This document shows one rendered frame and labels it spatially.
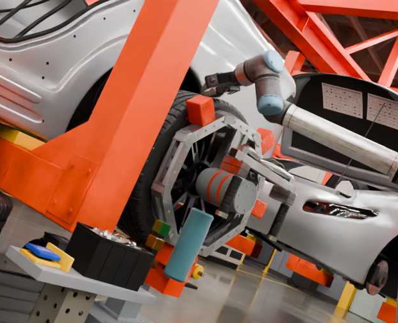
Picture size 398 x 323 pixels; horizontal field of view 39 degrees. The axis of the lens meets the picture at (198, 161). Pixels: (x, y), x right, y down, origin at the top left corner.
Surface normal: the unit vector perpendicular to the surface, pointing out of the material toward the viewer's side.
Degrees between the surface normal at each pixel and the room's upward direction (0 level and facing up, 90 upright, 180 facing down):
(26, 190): 90
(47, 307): 90
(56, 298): 90
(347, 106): 141
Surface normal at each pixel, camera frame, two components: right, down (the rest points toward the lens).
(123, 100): -0.59, -0.33
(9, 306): 0.70, 0.26
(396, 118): -0.70, 0.49
